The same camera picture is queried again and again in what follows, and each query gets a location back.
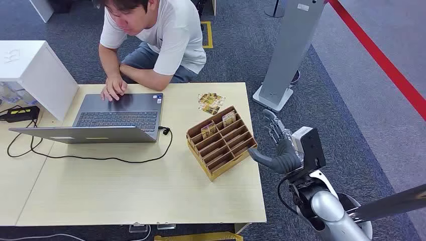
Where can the person's right hand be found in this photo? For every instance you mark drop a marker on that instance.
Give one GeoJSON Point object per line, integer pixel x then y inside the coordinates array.
{"type": "Point", "coordinates": [113, 87]}

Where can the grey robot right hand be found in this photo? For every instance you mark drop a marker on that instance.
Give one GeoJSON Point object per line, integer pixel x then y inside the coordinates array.
{"type": "Point", "coordinates": [286, 159]}

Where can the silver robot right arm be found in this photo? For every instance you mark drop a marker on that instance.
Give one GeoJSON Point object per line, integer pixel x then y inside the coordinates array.
{"type": "Point", "coordinates": [327, 208]}

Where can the person's left forearm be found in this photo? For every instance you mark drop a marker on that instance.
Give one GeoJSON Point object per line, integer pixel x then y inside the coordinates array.
{"type": "Point", "coordinates": [146, 78]}

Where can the person's right forearm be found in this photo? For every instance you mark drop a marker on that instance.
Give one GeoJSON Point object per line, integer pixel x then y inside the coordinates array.
{"type": "Point", "coordinates": [110, 63]}

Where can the wooden card holder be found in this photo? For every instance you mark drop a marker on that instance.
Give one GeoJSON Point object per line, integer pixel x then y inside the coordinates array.
{"type": "Point", "coordinates": [221, 146]}

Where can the person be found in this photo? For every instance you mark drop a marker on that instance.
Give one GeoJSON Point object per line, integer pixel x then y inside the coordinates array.
{"type": "Point", "coordinates": [173, 36]}

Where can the grey laptop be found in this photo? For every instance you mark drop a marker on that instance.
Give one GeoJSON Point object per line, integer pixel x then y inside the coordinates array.
{"type": "Point", "coordinates": [116, 114]}

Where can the white cabinet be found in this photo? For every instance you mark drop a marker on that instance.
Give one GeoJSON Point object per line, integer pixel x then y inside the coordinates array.
{"type": "Point", "coordinates": [36, 66]}

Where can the clear plastic bottle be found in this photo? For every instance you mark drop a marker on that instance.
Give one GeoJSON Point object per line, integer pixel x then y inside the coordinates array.
{"type": "Point", "coordinates": [8, 93]}
{"type": "Point", "coordinates": [27, 97]}

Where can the black power adapter yellow label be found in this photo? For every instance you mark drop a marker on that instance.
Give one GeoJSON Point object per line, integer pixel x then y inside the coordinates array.
{"type": "Point", "coordinates": [20, 113]}

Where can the white furniture panel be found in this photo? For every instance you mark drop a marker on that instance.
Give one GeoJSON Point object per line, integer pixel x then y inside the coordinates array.
{"type": "Point", "coordinates": [41, 9]}

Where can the grey floor pillar stand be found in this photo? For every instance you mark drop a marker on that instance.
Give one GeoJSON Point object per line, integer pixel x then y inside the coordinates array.
{"type": "Point", "coordinates": [288, 50]}

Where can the dark grey metal bar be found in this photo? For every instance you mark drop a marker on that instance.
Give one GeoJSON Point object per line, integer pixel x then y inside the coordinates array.
{"type": "Point", "coordinates": [392, 203]}

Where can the yellow flat object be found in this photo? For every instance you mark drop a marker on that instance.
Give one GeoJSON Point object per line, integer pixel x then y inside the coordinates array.
{"type": "Point", "coordinates": [199, 237]}

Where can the red barrier belt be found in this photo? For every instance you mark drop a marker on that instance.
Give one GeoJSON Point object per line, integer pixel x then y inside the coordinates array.
{"type": "Point", "coordinates": [382, 60]}

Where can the black round stand base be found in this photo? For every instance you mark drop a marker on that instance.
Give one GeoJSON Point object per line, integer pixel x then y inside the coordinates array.
{"type": "Point", "coordinates": [274, 11]}

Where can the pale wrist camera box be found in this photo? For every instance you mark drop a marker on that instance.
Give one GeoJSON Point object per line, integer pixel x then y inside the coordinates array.
{"type": "Point", "coordinates": [311, 146]}

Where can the clear table bracket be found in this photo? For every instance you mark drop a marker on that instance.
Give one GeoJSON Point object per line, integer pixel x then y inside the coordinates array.
{"type": "Point", "coordinates": [165, 226]}
{"type": "Point", "coordinates": [138, 228]}

